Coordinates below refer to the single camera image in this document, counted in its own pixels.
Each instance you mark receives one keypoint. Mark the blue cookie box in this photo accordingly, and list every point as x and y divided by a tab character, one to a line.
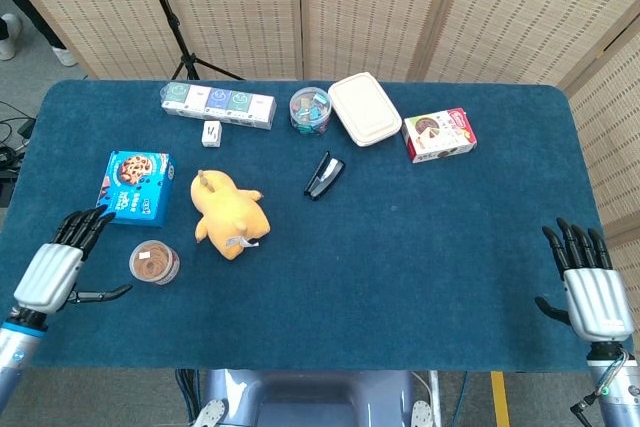
135	187

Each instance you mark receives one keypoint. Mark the black tripod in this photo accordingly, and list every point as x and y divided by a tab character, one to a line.
172	22

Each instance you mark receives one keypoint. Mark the grey blue robot torso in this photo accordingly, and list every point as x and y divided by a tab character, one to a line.
310	397

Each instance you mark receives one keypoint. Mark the yellow floor tape strip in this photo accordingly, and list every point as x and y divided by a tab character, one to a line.
500	399

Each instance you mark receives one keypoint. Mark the red white biscuit box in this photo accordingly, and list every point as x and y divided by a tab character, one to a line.
440	134

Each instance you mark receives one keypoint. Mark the beige lidded food container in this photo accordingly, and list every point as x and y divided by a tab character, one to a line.
365	109

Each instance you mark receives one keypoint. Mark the clear tub of rubber bands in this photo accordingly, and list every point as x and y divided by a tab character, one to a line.
154	262

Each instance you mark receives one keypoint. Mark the white power adapter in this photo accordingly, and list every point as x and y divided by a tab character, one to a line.
211	134

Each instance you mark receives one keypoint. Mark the white shoe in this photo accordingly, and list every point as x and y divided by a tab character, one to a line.
65	56
9	37

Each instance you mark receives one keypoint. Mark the clear jar of binder clips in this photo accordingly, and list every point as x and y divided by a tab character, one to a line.
310	112

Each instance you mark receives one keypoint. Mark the black stapler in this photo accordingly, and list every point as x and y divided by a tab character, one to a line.
325	174

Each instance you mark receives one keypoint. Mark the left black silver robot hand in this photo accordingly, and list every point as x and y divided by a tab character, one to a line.
47	272

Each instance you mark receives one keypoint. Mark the long white tea box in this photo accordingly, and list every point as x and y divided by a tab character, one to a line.
220	104

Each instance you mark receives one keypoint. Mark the yellow plush duck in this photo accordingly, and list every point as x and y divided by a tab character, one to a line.
230	212

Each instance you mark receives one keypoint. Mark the blue table cloth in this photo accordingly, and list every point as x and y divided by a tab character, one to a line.
375	257

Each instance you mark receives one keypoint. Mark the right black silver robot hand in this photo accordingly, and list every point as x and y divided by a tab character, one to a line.
597	302

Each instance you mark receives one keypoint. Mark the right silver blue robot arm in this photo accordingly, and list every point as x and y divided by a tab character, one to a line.
622	392

